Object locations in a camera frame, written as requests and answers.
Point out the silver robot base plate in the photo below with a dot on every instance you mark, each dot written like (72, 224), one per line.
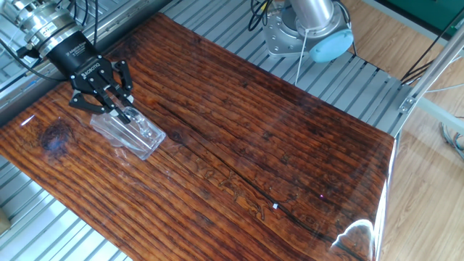
(275, 40)

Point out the yellow plastic clip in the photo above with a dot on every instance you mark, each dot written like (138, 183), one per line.
(265, 2)

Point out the clear plain plastic cup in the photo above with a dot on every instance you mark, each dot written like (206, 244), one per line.
(114, 142)

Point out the white zip tie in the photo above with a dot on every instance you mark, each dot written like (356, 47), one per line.
(301, 58)

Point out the aluminium frame post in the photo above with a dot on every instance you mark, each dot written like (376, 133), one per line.
(431, 69)

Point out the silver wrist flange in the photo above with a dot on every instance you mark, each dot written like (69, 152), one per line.
(43, 23)

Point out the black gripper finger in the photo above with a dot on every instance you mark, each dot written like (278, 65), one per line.
(87, 104)
(125, 78)

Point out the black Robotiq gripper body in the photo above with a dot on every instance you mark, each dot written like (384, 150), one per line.
(78, 61)

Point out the glossy wood grain board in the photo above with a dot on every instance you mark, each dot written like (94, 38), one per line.
(253, 145)

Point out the aluminium table rail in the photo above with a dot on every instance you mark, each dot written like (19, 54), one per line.
(127, 18)

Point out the grey frame crossbar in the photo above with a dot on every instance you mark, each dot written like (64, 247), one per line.
(446, 116)

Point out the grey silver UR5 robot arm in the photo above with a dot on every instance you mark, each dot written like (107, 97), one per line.
(319, 21)

